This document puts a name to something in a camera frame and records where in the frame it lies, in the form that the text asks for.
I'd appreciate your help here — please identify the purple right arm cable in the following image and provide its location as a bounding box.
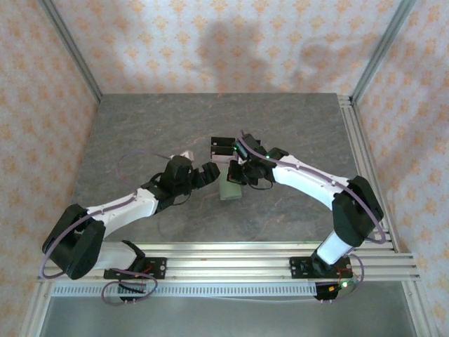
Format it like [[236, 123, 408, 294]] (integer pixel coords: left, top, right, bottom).
[[238, 130, 387, 303]]

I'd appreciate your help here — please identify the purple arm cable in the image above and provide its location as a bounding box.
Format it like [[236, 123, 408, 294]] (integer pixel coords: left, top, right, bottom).
[[238, 130, 387, 303], [38, 149, 176, 307]]

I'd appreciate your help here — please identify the slotted cable duct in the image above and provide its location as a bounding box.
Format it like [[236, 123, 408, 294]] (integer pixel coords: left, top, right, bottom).
[[51, 283, 319, 298]]

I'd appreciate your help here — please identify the aluminium frame post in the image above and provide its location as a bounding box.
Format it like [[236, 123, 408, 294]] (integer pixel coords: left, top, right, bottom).
[[350, 0, 418, 103], [37, 0, 103, 103]]

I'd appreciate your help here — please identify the grey metal lower panel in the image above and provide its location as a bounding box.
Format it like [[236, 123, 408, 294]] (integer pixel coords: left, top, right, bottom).
[[40, 296, 417, 337]]

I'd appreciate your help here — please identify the aluminium side rail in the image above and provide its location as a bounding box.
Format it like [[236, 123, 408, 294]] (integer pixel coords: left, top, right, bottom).
[[337, 93, 401, 253]]

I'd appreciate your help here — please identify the green card holder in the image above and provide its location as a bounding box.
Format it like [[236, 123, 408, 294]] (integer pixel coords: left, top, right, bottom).
[[217, 170, 243, 201]]

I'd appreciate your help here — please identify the aluminium frame leg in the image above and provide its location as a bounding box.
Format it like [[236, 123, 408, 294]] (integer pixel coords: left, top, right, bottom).
[[22, 280, 53, 337], [401, 280, 438, 337]]

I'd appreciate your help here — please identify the black controller board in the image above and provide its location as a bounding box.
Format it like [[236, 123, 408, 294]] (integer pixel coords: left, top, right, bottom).
[[117, 282, 148, 303], [313, 279, 359, 303]]

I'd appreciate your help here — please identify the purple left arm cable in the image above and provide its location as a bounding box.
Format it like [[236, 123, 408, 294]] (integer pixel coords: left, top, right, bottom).
[[38, 149, 176, 307]]

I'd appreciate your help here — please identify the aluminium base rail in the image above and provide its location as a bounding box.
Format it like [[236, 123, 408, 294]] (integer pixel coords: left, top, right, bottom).
[[36, 241, 420, 282]]

